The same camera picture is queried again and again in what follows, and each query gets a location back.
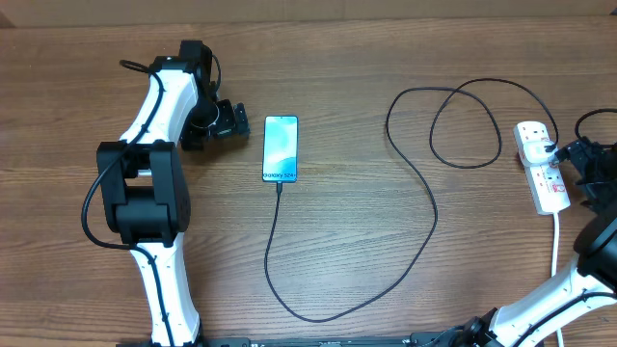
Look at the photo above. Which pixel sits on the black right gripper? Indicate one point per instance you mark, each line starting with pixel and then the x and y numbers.
pixel 602 193

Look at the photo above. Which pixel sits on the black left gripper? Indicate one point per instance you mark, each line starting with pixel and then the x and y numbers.
pixel 229 120

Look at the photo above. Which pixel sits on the Galaxy smartphone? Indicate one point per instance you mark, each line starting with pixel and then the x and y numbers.
pixel 280 149

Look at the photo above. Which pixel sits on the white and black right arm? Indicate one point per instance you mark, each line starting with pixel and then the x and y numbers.
pixel 588 281

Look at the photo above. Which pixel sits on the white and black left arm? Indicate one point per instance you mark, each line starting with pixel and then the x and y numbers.
pixel 145 195

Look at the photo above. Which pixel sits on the white charger plug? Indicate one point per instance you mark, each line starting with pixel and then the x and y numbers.
pixel 537 153

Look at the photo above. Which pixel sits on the white power strip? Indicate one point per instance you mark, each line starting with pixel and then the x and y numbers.
pixel 547 187

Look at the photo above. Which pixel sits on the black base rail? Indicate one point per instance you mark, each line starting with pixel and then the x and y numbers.
pixel 332 341

